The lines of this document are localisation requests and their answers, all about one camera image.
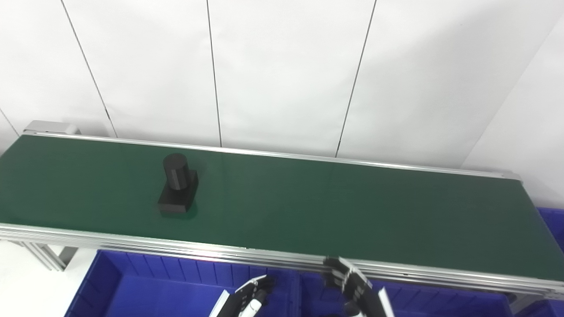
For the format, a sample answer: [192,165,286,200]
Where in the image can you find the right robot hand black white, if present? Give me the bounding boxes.
[323,257,395,317]

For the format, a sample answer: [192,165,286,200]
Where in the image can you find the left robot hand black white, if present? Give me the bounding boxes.
[209,274,276,317]

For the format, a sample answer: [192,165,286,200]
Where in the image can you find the black cylinder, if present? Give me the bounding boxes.
[158,153,199,215]

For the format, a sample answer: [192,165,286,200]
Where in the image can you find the blue plastic bin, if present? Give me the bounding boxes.
[300,271,514,317]
[64,250,302,317]
[516,207,564,317]

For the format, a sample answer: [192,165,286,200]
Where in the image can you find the green conveyor belt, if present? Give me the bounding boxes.
[0,135,564,282]
[0,131,564,301]

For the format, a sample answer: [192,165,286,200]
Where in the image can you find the aluminium conveyor leg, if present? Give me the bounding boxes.
[9,240,80,271]

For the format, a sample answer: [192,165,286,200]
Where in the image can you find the grey conveyor motor box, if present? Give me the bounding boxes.
[23,120,81,136]

